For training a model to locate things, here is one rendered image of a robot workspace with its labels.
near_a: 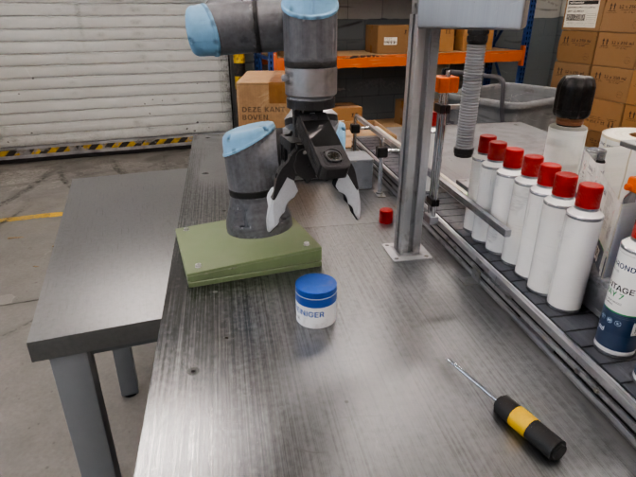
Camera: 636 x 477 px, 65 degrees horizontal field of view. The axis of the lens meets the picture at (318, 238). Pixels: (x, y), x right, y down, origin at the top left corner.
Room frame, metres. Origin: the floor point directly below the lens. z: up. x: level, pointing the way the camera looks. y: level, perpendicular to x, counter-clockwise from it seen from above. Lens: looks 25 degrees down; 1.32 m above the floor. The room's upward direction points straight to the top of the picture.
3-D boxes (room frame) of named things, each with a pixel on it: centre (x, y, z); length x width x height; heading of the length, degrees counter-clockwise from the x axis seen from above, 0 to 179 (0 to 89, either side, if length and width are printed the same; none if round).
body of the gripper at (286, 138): (0.76, 0.01, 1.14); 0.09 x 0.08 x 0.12; 19
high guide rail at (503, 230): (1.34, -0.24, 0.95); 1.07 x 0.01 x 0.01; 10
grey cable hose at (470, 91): (0.88, -0.26, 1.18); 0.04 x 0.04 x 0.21
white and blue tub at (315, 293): (0.73, 0.00, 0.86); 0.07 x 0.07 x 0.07
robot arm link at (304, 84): (0.75, 0.01, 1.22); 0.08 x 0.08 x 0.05
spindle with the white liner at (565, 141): (1.19, -0.59, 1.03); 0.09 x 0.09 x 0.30
